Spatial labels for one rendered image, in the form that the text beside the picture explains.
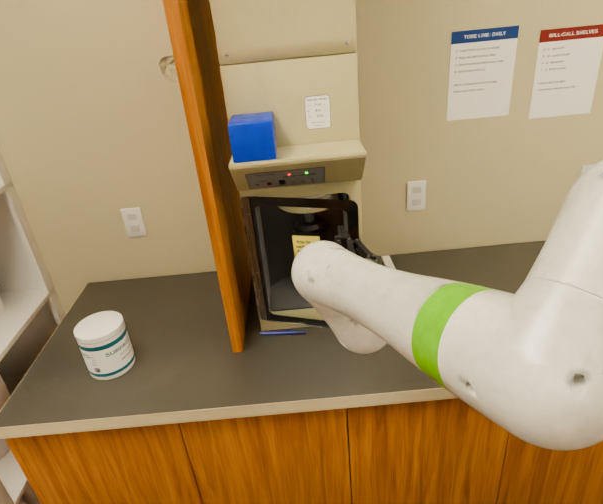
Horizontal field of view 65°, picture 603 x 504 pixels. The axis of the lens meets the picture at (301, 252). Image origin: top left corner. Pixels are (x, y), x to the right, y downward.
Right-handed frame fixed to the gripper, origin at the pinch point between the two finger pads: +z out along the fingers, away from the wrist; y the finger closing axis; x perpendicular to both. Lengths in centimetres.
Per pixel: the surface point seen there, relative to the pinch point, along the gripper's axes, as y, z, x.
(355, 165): -4.5, 5.1, -16.1
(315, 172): 5.1, 6.1, -15.0
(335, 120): -1.1, 13.7, -25.2
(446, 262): -41, 44, 37
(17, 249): 117, 56, 21
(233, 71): 22.0, 13.7, -38.7
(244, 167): 21.5, 2.4, -19.1
